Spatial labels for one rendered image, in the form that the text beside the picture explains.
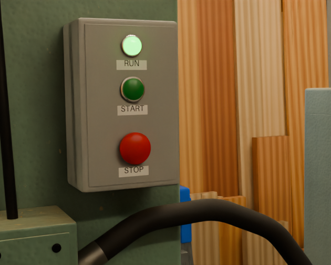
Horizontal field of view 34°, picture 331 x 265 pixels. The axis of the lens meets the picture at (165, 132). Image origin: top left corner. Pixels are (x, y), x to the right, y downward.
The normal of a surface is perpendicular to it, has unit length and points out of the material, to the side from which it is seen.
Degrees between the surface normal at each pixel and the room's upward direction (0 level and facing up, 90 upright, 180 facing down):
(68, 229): 90
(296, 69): 86
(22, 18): 90
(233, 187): 87
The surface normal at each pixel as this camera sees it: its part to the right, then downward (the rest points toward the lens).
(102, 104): 0.40, 0.07
